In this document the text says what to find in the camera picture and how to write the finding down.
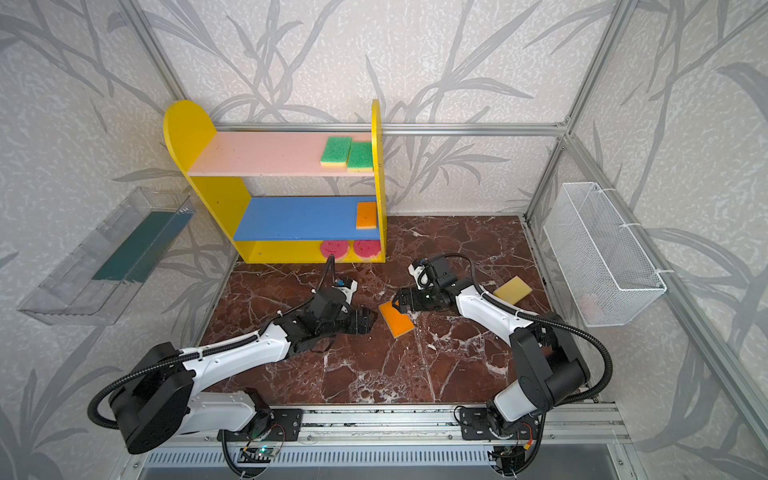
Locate green top sponge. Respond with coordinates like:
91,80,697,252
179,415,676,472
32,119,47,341
320,136,353,168

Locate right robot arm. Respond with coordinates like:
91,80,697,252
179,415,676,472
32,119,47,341
392,253,614,434

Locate pink round sponge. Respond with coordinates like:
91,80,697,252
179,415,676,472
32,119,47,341
353,240,382,260
320,240,350,262

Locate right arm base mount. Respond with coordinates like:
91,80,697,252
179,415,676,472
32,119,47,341
454,406,542,441

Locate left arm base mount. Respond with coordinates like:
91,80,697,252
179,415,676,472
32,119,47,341
217,408,304,443

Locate yellow sponge green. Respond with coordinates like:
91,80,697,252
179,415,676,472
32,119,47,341
346,141,373,172

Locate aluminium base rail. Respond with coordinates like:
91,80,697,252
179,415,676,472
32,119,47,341
133,403,631,469

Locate orange sponge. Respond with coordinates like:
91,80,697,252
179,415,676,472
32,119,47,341
355,201,378,230

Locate clear plastic wall bin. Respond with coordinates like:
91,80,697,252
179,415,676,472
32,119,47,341
19,187,196,326

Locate yellow shelf pink blue boards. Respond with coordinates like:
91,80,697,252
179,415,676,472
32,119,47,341
163,100,387,264

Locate white wire mesh basket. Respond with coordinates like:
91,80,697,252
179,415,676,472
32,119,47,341
544,182,667,327

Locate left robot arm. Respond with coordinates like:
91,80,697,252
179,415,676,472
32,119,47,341
87,285,377,454

